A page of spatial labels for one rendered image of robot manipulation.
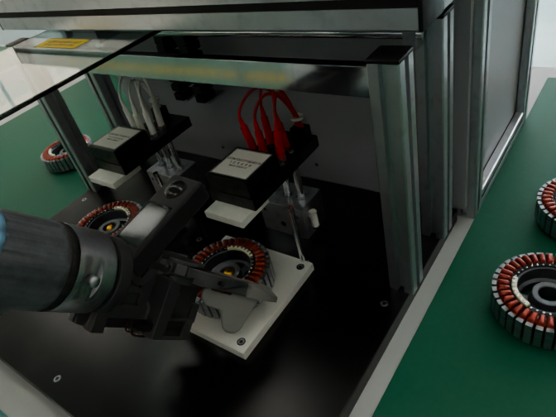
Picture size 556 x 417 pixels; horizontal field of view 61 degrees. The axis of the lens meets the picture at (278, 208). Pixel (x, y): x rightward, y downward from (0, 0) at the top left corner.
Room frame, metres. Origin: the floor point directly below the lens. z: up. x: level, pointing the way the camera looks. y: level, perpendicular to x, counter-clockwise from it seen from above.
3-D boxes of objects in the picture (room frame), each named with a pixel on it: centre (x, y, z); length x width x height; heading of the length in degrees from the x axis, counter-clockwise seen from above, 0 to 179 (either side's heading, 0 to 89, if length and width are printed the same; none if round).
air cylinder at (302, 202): (0.54, -0.02, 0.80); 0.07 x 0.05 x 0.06; 46
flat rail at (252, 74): (0.59, 0.10, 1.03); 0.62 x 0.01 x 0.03; 46
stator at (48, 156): (1.00, 0.42, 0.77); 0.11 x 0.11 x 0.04
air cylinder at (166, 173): (0.71, 0.15, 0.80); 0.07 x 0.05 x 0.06; 46
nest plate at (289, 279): (0.44, 0.08, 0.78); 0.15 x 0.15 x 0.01; 46
